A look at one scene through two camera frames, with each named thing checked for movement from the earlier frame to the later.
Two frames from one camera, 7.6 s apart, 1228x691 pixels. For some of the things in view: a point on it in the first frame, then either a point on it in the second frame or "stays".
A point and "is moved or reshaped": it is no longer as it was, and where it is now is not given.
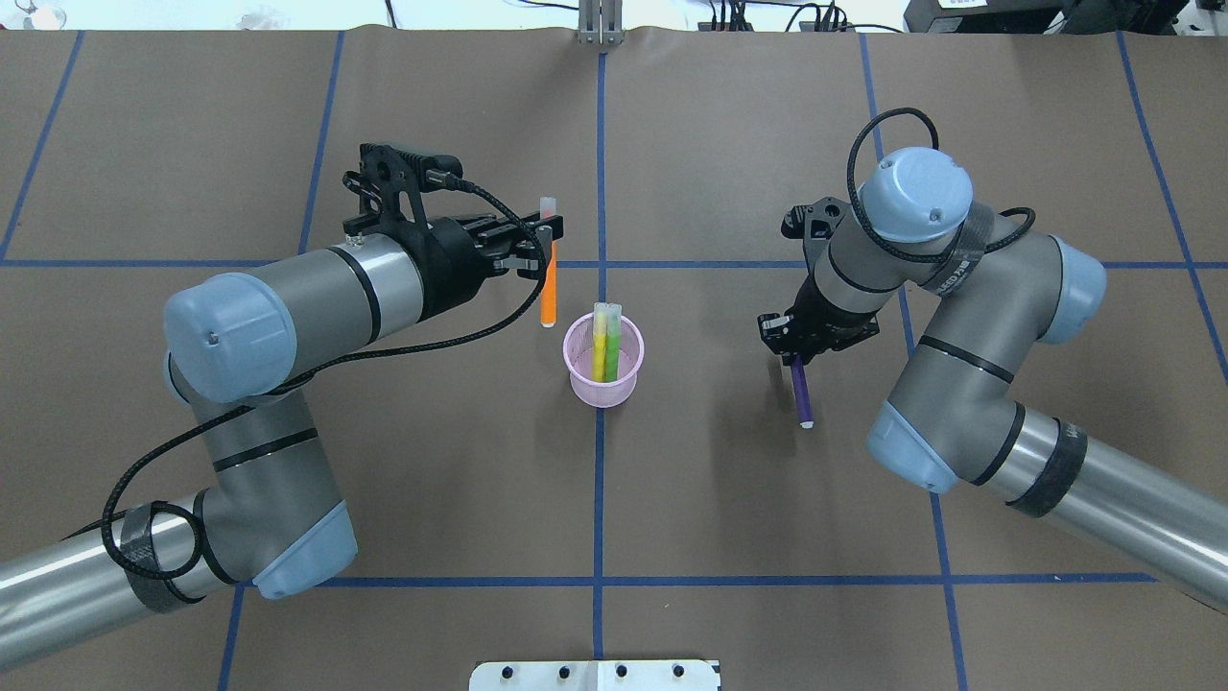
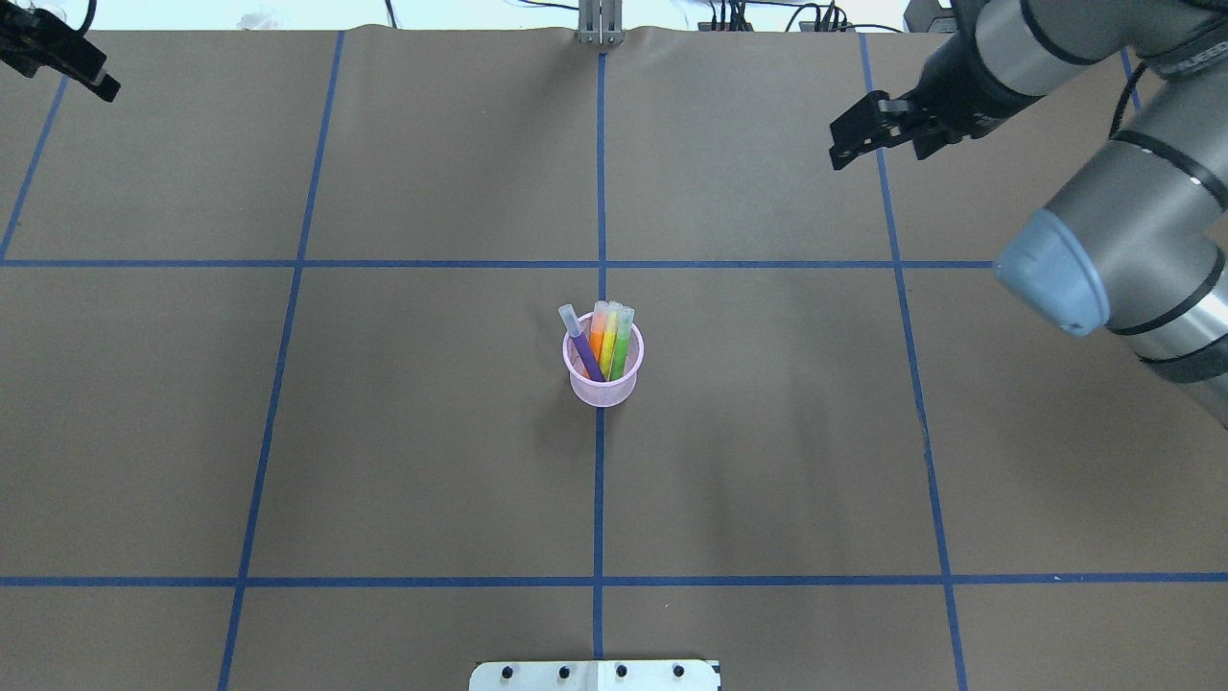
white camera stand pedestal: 597,676 stays
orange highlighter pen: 549,287 → 599,321
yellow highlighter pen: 599,345 is moved or reshaped
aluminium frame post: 601,22 stays
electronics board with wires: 834,19 stays
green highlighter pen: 613,337 is moved or reshaped
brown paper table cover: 630,483 stays
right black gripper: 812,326 → 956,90
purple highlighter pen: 803,392 → 574,328
